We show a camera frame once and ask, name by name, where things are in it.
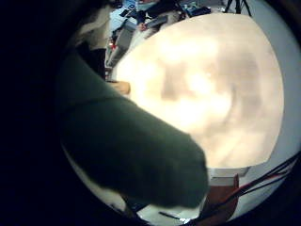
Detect flower bouquet with green wrap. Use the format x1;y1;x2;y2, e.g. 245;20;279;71
55;46;211;209

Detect wooden office desk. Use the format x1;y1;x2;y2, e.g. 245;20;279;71
107;0;214;69

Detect brown door with glass panel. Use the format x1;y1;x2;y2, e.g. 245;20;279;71
198;173;241;226

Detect red black hand wires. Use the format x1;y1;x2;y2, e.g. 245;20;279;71
187;150;300;226

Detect black camera tripod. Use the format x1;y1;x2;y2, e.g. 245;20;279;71
224;0;253;17

